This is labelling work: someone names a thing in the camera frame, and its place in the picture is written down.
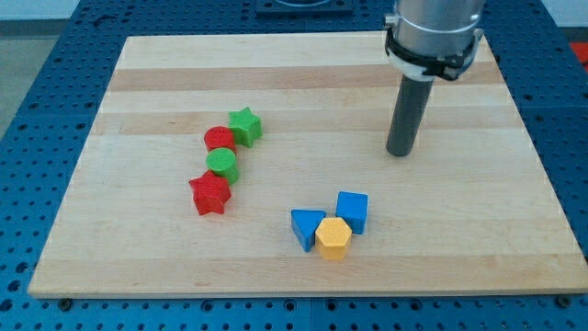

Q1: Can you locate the green star block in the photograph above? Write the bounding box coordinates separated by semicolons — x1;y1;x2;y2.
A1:
229;107;263;148

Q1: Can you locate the blue triangle block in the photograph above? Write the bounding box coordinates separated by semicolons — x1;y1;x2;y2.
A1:
290;209;326;252

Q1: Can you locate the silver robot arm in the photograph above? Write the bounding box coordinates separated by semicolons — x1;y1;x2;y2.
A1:
383;0;484;82

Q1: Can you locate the green cylinder block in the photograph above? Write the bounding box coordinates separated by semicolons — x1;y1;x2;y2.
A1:
206;147;239;185

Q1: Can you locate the red cylinder block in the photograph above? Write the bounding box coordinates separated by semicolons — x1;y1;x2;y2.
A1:
204;126;236;154

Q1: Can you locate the red star block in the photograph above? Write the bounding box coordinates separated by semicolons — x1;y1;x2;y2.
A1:
188;170;232;215

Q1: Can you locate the blue cube block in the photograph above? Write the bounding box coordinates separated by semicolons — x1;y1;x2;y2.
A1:
335;191;368;234

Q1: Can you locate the wooden board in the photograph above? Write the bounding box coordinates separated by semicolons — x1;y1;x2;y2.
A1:
28;31;587;299

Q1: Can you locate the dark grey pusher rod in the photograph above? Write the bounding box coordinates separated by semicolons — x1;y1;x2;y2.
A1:
386;75;433;156

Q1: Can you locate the yellow hexagon block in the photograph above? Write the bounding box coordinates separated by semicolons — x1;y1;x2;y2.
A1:
315;217;353;260

